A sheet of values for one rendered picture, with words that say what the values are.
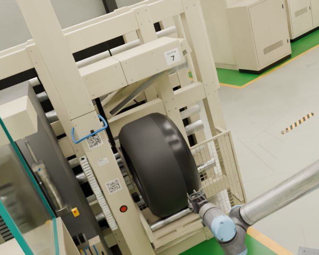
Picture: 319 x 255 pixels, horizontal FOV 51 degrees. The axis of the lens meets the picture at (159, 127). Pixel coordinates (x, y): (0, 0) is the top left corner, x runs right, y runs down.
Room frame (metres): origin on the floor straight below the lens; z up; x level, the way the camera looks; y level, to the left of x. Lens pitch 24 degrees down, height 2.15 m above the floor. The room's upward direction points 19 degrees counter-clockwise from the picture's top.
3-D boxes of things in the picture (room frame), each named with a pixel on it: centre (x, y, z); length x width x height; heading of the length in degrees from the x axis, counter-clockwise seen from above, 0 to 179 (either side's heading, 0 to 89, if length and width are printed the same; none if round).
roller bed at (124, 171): (2.03, 0.40, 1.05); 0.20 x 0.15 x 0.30; 103
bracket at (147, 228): (1.67, 0.28, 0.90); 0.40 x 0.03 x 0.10; 13
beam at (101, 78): (2.03, 0.05, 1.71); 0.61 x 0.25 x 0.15; 103
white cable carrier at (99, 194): (1.59, 0.43, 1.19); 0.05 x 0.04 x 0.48; 13
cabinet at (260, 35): (6.15, -2.33, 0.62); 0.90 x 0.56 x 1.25; 113
